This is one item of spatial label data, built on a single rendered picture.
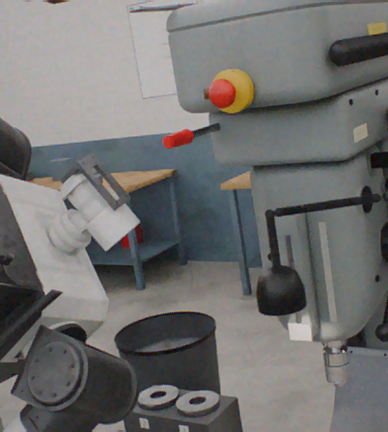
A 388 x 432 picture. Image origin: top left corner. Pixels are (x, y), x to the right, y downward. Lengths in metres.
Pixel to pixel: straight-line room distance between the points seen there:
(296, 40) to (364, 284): 0.43
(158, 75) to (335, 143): 5.48
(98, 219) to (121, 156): 5.90
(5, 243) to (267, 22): 0.46
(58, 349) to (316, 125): 0.49
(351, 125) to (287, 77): 0.15
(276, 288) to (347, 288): 0.19
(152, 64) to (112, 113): 0.67
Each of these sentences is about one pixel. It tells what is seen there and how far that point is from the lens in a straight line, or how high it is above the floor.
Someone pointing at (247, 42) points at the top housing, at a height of 1.82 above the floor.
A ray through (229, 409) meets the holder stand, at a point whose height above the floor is 1.12.
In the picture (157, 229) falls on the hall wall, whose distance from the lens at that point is 6.86.
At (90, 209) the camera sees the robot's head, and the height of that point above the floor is 1.63.
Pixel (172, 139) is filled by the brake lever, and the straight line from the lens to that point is 1.06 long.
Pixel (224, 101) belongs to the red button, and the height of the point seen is 1.75.
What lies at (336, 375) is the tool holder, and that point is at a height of 1.23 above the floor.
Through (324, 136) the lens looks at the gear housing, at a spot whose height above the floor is 1.67.
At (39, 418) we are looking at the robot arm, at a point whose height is 1.39.
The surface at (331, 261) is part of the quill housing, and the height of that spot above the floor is 1.46.
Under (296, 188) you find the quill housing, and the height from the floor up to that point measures 1.59.
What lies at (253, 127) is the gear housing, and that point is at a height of 1.69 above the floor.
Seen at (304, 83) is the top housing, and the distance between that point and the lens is 1.00.
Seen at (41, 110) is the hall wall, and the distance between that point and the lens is 7.50.
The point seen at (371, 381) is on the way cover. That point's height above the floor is 1.03.
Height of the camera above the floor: 1.81
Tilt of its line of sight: 12 degrees down
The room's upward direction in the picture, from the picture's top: 9 degrees counter-clockwise
